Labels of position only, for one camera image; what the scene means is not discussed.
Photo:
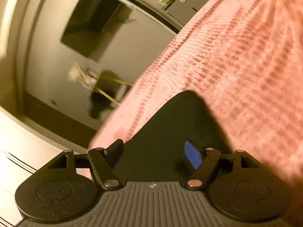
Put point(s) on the grey dresser with knobs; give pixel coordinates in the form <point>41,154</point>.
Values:
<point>184,2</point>

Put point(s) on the black wall television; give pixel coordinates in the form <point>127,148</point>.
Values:
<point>92,26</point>

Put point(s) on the black pants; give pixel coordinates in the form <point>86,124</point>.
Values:
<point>156,152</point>

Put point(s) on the pink ribbed bed blanket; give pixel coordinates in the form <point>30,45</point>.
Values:
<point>244,58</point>

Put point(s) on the white round side table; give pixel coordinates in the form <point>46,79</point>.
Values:
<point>109,90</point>

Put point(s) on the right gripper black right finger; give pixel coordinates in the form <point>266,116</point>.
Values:
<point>204,162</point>

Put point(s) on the black clothes pile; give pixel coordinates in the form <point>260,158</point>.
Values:
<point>100,106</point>

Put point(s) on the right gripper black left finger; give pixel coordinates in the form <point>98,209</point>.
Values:
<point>102,162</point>

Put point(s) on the white items on side table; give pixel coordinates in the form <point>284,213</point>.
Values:
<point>87,78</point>

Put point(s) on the dark wooden door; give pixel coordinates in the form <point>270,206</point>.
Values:
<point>59,123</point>

